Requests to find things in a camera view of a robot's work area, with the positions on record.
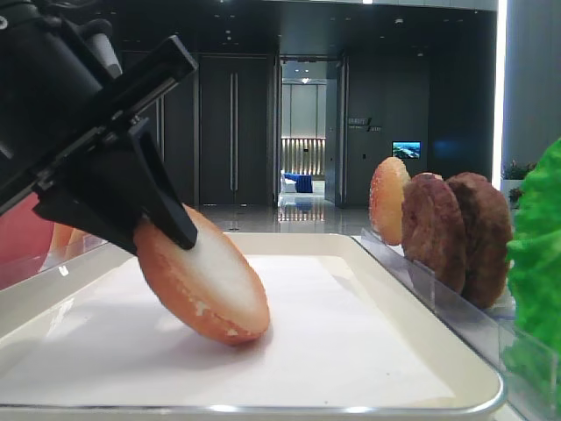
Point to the far sesame bun top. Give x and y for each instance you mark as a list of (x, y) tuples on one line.
[(386, 197)]

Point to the white rectangular metal tray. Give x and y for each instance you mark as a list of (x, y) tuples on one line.
[(347, 340)]

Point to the blue sofa in hallway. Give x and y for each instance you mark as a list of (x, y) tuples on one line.
[(303, 183)]

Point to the clear acrylic rack left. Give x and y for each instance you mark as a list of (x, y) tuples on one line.
[(15, 271)]

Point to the red tomato slice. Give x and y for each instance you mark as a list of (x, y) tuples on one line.
[(23, 233)]

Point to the orange cheese slice left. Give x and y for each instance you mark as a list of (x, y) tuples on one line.
[(61, 236)]

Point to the brown meat patty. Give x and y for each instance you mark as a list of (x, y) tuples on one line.
[(433, 229), (488, 230)]

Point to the green lettuce leaf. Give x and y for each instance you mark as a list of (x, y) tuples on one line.
[(534, 280)]

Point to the brown meat patty front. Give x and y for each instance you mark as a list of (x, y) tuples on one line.
[(433, 229)]

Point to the small wall screen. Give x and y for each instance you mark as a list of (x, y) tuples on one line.
[(407, 149)]

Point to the dark double door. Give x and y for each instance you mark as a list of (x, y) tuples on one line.
[(212, 132)]

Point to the clear acrylic rack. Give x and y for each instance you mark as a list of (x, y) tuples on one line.
[(15, 271), (460, 307)]

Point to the clear acrylic rack right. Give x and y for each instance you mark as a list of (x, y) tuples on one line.
[(460, 307)]

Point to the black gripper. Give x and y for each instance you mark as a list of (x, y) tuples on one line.
[(52, 99)]

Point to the bun slice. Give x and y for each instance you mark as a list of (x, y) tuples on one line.
[(211, 287)]

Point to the brown meat patty rear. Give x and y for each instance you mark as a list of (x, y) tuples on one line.
[(488, 230)]

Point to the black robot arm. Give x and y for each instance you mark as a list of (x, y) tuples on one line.
[(23, 19)]

